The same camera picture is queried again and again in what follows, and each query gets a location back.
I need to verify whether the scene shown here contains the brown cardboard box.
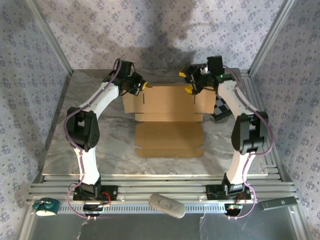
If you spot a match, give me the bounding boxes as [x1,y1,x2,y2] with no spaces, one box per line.
[121,83,217,158]

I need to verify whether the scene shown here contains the black and grey checkerboard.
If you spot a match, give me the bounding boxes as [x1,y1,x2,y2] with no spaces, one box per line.
[211,93,232,123]

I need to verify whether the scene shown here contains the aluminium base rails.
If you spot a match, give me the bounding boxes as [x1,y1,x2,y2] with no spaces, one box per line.
[28,173,298,201]

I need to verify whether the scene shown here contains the grey oval pad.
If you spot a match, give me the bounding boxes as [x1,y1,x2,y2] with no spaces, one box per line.
[148,192,186,220]

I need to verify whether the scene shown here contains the small circuit board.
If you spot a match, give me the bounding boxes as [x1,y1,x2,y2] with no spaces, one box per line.
[226,203,245,215]
[83,203,111,216]

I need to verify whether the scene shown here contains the dark grey rectangular device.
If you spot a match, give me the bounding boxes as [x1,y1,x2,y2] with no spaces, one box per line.
[258,196,299,211]

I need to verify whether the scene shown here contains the teal and white tape roll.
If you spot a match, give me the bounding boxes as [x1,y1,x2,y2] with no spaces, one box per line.
[31,197,61,217]

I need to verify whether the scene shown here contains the aluminium frame post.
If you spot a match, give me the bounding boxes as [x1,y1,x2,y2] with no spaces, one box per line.
[24,0,75,77]
[248,0,300,76]

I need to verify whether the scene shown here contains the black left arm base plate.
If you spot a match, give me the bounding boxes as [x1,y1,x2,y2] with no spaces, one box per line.
[72,184,119,201]

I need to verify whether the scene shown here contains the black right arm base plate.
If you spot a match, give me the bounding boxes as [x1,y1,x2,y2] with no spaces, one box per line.
[205,184,252,201]

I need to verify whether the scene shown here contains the grey slotted cable duct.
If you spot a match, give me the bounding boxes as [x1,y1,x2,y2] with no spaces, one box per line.
[57,201,226,213]

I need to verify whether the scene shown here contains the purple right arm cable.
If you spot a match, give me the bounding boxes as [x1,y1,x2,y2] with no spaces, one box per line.
[223,65,274,221]

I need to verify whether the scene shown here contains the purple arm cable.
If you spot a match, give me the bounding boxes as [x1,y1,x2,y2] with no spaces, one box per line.
[63,57,123,221]
[223,65,274,221]

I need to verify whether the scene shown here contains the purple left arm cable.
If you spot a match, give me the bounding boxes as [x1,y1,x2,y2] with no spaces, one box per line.
[63,57,123,221]

